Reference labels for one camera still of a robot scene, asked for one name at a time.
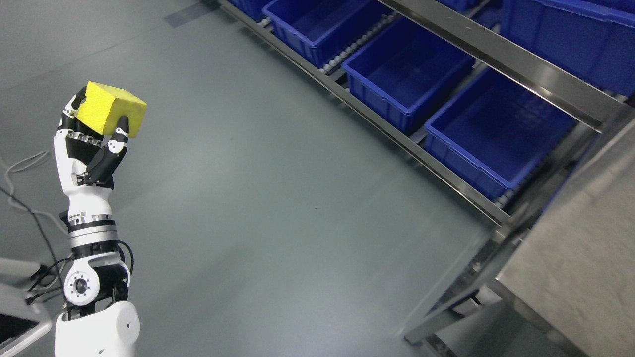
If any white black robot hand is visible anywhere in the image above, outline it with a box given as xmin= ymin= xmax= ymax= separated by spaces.
xmin=54 ymin=87 xmax=129 ymax=226

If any yellow foam block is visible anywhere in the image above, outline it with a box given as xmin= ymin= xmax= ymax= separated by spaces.
xmin=77 ymin=81 xmax=147 ymax=138

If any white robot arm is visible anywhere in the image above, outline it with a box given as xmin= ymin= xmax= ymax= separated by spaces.
xmin=54 ymin=212 xmax=140 ymax=357

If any blue bin lower middle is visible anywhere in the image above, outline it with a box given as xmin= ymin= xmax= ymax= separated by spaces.
xmin=343 ymin=18 xmax=475 ymax=135

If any blue bin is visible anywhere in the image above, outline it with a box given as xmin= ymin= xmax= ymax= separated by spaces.
xmin=424 ymin=69 xmax=576 ymax=201
xmin=501 ymin=0 xmax=635 ymax=97
xmin=343 ymin=18 xmax=475 ymax=135
xmin=263 ymin=0 xmax=391 ymax=67

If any metal shelf rack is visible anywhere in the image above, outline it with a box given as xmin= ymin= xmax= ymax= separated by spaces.
xmin=219 ymin=0 xmax=634 ymax=226

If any blue bin upper middle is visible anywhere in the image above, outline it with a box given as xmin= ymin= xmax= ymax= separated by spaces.
xmin=501 ymin=0 xmax=635 ymax=97

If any grey equipment base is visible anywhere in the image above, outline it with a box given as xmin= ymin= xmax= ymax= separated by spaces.
xmin=0 ymin=257 xmax=53 ymax=357

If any blue bin lower left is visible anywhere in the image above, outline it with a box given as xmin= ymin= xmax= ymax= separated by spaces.
xmin=263 ymin=0 xmax=391 ymax=67

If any blue bin lower right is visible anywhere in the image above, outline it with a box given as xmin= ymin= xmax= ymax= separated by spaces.
xmin=424 ymin=69 xmax=576 ymax=201

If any stainless steel table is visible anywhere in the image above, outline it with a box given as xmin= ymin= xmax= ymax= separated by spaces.
xmin=404 ymin=123 xmax=635 ymax=357

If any grey cable on floor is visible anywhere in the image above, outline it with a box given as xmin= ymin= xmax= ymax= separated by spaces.
xmin=0 ymin=151 xmax=67 ymax=234

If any black cable on floor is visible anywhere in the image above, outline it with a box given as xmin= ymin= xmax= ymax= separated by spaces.
xmin=0 ymin=186 xmax=72 ymax=304

